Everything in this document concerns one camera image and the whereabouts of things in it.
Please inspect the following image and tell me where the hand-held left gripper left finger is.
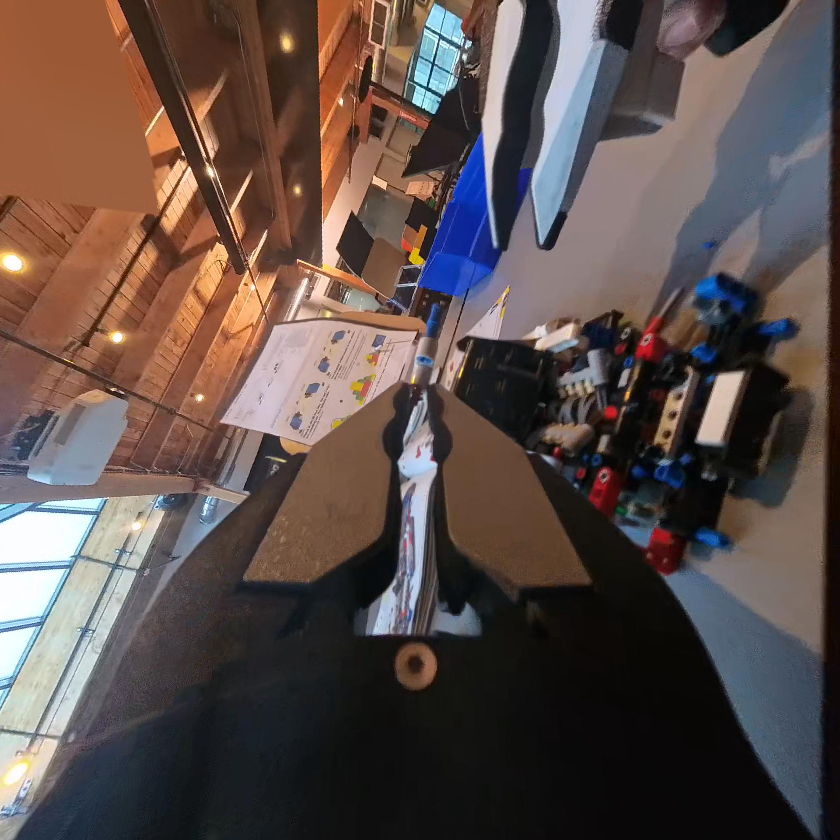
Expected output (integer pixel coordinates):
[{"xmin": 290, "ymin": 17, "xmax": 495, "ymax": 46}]
[{"xmin": 239, "ymin": 382, "xmax": 411, "ymax": 618}]

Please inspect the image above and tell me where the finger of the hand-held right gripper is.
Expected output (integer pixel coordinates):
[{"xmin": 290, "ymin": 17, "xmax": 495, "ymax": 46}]
[
  {"xmin": 530, "ymin": 38, "xmax": 626, "ymax": 252},
  {"xmin": 481, "ymin": 0, "xmax": 560, "ymax": 252}
]

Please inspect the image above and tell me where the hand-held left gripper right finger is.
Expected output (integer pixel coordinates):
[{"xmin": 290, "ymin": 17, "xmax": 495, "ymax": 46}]
[{"xmin": 430, "ymin": 384, "xmax": 593, "ymax": 616}]

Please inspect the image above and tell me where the white beam assembly with pins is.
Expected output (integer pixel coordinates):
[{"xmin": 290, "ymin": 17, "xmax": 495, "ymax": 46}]
[{"xmin": 399, "ymin": 302, "xmax": 447, "ymax": 480}]

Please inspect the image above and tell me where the toy brick race car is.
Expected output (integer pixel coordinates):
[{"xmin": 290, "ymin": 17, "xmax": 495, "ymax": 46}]
[{"xmin": 453, "ymin": 272, "xmax": 800, "ymax": 577}]

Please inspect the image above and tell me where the grey desk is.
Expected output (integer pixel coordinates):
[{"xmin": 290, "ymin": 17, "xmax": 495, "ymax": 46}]
[{"xmin": 420, "ymin": 0, "xmax": 829, "ymax": 837}]

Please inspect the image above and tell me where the person's right hand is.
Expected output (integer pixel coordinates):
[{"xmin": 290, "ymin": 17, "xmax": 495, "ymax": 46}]
[{"xmin": 656, "ymin": 0, "xmax": 728, "ymax": 59}]

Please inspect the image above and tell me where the paned far window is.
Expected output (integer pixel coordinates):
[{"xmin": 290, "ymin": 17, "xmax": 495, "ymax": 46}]
[{"xmin": 407, "ymin": 5, "xmax": 475, "ymax": 112}]

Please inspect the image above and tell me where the blue plastic bin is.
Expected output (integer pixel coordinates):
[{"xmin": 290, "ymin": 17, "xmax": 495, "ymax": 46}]
[{"xmin": 418, "ymin": 134, "xmax": 532, "ymax": 294}]

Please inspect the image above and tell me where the printed instruction sheet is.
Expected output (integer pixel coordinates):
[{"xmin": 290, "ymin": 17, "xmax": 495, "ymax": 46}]
[{"xmin": 220, "ymin": 318, "xmax": 419, "ymax": 438}]

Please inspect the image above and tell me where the black monitor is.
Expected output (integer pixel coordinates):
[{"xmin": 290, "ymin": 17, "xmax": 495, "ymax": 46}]
[{"xmin": 336, "ymin": 211, "xmax": 376, "ymax": 274}]

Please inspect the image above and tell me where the yellow-cornered white booklet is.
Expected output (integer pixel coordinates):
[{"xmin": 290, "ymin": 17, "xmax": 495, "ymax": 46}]
[{"xmin": 441, "ymin": 285, "xmax": 511, "ymax": 389}]

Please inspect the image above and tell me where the tan clipboard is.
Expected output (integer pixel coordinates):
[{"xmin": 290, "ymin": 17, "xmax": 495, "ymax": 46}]
[{"xmin": 282, "ymin": 311, "xmax": 429, "ymax": 455}]

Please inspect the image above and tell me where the white projector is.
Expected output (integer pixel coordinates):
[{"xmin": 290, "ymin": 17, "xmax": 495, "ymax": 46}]
[{"xmin": 26, "ymin": 389, "xmax": 130, "ymax": 488}]

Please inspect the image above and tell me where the large bright window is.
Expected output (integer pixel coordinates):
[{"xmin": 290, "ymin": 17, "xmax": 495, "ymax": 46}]
[{"xmin": 0, "ymin": 499, "xmax": 109, "ymax": 697}]

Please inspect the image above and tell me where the black ceiling rail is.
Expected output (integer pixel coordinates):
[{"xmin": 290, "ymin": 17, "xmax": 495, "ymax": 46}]
[{"xmin": 121, "ymin": 0, "xmax": 247, "ymax": 275}]

